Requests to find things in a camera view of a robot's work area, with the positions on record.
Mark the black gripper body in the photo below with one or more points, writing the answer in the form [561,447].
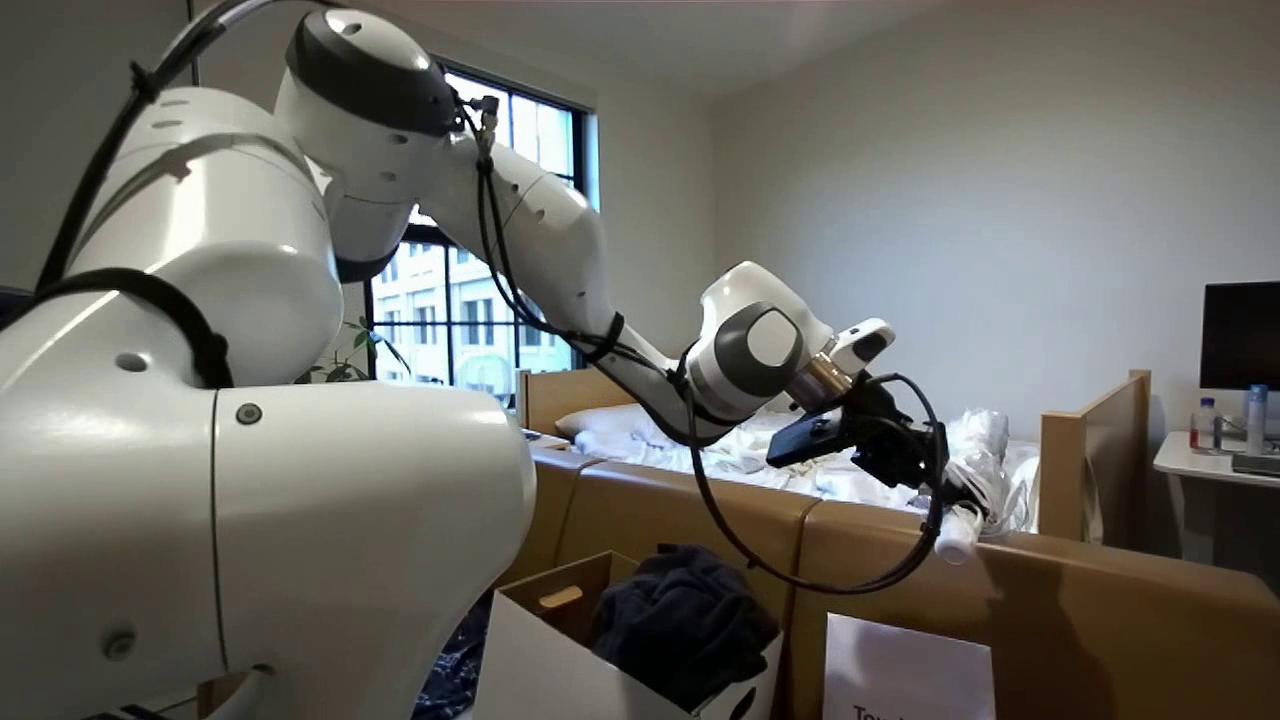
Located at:
[884,440]

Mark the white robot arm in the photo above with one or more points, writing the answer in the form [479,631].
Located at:
[191,503]

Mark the white cardboard box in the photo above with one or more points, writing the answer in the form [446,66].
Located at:
[537,661]

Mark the white bed sheets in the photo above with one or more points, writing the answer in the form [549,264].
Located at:
[980,455]

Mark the white printed paper sheet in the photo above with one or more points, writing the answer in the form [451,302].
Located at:
[903,672]

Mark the dark navy cloth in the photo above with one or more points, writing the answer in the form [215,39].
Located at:
[687,627]

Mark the tan leather sofa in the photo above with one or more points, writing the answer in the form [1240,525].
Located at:
[1072,631]

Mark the white desk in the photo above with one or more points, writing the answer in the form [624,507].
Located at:
[1185,463]

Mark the plastic water bottle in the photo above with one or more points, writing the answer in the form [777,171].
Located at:
[1206,425]

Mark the computer monitor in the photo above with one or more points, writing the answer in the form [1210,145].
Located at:
[1237,334]

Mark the black framed window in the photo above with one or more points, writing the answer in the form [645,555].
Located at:
[434,314]

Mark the blue patterned cloth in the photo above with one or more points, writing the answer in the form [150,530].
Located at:
[452,677]

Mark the wooden bed frame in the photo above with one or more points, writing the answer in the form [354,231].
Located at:
[1078,478]

